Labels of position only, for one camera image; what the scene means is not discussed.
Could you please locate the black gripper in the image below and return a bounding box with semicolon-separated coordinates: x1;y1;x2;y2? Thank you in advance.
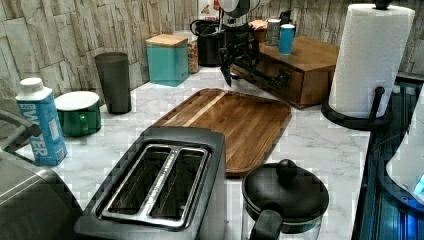
220;24;260;86

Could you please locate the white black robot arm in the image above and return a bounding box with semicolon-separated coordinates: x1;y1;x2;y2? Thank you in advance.
218;0;270;86

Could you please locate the wooden drawer box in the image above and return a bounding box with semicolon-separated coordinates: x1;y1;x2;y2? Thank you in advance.
232;36;339;109

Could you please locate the grey spice shaker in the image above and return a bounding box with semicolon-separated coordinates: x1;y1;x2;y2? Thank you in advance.
266;19;280;46

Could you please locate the blue spice shaker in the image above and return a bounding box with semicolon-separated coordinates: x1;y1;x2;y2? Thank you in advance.
278;24;295;55

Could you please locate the clear jar colourful candy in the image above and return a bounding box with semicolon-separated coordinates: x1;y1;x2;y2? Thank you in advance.
173;30;199;74

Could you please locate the white snack box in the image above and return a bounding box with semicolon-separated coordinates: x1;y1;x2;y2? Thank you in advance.
197;0;219;21

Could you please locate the wooden cutting board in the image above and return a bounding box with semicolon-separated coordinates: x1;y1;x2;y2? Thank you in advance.
155;89;291;177

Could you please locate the teal canister wooden lid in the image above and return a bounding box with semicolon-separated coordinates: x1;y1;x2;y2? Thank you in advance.
146;34;189;87

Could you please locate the dark grey tall cup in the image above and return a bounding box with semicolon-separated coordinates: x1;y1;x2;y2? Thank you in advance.
95;52;132;114

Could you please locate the white paper towel roll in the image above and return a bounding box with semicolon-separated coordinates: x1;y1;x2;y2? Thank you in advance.
328;3;416;119

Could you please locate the black silver toaster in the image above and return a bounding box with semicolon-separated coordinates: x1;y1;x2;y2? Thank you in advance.
74;126;227;240

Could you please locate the glass kettle black lid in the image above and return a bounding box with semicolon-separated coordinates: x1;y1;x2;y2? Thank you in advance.
241;159;329;240

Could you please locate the black paper towel holder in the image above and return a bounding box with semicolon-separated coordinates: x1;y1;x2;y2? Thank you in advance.
320;0;395;132

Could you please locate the green mug white lid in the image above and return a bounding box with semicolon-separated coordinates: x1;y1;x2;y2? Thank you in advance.
55;91;101;137

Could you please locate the blue water carton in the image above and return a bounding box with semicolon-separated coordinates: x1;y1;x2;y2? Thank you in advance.
16;77;67;166

